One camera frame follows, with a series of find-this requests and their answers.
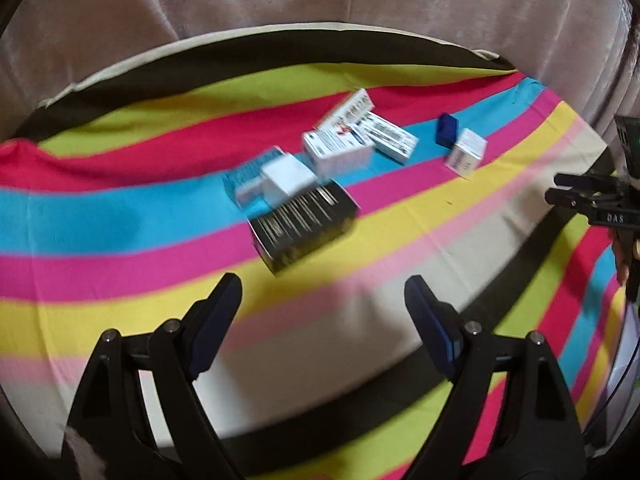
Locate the white red-heart medicine box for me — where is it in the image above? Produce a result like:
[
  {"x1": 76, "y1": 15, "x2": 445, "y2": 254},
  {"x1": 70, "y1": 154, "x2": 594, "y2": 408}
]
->
[{"x1": 302, "y1": 129, "x2": 374, "y2": 179}]

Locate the black instruction box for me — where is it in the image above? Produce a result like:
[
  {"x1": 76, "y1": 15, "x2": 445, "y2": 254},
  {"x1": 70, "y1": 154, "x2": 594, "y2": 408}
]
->
[{"x1": 248, "y1": 180, "x2": 359, "y2": 274}]

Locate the teal medicine box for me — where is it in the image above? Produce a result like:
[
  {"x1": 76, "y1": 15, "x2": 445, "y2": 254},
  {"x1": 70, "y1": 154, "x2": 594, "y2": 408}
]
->
[{"x1": 222, "y1": 146, "x2": 284, "y2": 208}]

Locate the white gold long box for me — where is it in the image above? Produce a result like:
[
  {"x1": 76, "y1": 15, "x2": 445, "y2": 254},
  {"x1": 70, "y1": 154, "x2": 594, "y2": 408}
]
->
[{"x1": 316, "y1": 89, "x2": 374, "y2": 130}]

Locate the white barcode medicine box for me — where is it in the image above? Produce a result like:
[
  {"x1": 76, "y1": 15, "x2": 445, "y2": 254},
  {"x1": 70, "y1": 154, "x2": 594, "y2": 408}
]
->
[{"x1": 358, "y1": 113, "x2": 419, "y2": 164}]

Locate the beige velvet sofa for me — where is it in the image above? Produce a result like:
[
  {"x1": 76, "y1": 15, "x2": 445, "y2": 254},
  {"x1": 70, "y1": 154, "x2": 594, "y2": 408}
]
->
[{"x1": 1, "y1": 0, "x2": 639, "y2": 142}]

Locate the person right hand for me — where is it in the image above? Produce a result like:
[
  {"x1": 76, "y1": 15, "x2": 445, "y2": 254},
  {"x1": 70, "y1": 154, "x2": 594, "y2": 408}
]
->
[{"x1": 608, "y1": 229, "x2": 639, "y2": 286}]

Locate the white purple storage box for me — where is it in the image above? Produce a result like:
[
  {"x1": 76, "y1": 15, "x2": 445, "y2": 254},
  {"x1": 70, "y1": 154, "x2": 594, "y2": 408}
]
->
[{"x1": 606, "y1": 306, "x2": 639, "y2": 417}]

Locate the small blue box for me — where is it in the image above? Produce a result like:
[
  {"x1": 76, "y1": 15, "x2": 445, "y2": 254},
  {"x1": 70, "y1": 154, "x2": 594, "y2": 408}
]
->
[{"x1": 435, "y1": 113, "x2": 459, "y2": 150}]

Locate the rainbow striped cloth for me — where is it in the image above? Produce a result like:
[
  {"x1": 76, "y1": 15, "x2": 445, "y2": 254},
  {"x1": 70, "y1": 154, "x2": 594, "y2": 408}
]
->
[{"x1": 0, "y1": 22, "x2": 632, "y2": 480}]

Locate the small white medicine box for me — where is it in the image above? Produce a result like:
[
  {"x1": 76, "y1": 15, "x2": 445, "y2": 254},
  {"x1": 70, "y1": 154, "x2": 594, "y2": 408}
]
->
[{"x1": 446, "y1": 128, "x2": 488, "y2": 178}]

